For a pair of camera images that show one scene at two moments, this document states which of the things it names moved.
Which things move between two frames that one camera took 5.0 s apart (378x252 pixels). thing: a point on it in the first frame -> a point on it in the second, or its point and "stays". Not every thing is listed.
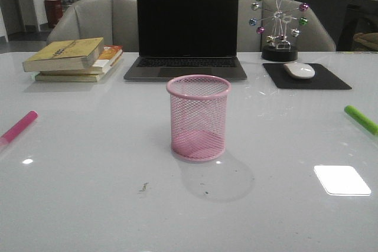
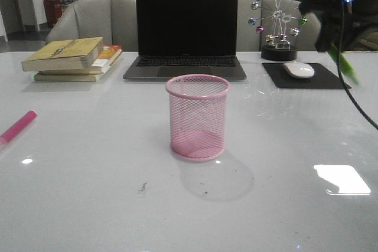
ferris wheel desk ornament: [278, 15] stays
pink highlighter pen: [18, 128] stays
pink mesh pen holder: [198, 113] stays
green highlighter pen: [366, 122] -> [346, 68]
